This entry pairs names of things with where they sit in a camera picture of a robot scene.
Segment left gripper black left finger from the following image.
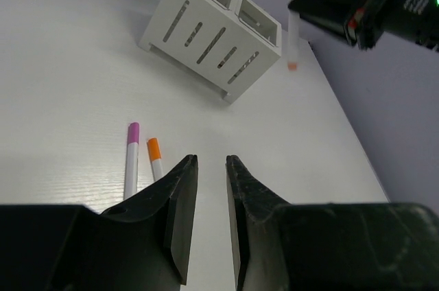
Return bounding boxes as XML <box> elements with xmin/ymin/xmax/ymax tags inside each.
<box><xmin>1</xmin><ymin>155</ymin><xmax>198</xmax><ymax>290</ymax></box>

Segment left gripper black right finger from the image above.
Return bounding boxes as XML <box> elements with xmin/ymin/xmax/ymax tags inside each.
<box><xmin>226</xmin><ymin>155</ymin><xmax>438</xmax><ymax>290</ymax></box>

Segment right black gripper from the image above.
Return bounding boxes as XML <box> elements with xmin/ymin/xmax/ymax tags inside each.
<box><xmin>288</xmin><ymin>0</ymin><xmax>438</xmax><ymax>53</ymax></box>

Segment salmon capped white marker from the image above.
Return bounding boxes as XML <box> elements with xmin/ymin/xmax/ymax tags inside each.
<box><xmin>287</xmin><ymin>0</ymin><xmax>300</xmax><ymax>71</ymax></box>

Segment purple capped white marker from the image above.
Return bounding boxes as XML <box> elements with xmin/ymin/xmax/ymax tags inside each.
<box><xmin>123</xmin><ymin>122</ymin><xmax>140</xmax><ymax>200</ymax></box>

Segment orange capped white marker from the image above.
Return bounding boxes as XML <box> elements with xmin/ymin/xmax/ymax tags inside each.
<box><xmin>147</xmin><ymin>138</ymin><xmax>164</xmax><ymax>181</ymax></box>

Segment white two-compartment pen holder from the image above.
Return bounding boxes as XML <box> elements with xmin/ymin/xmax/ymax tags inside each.
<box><xmin>139</xmin><ymin>0</ymin><xmax>282</xmax><ymax>104</ymax></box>

